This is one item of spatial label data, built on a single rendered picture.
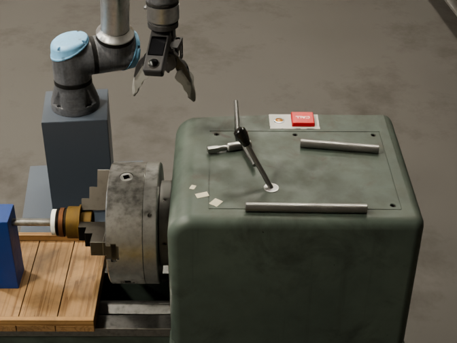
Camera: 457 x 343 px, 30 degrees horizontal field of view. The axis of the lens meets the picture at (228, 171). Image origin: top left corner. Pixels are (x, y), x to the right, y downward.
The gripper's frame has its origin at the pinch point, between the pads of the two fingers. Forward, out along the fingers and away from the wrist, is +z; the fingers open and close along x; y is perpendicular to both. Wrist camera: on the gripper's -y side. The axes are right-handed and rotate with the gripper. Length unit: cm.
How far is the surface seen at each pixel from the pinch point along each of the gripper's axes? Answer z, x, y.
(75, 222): 31.6, 21.2, -11.2
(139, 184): 18.8, 4.5, -9.5
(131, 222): 24.3, 4.6, -17.5
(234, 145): 14.6, -16.9, 5.8
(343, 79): 142, -41, 290
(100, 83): 142, 102, 259
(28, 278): 54, 37, -10
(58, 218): 31.0, 26.0, -10.8
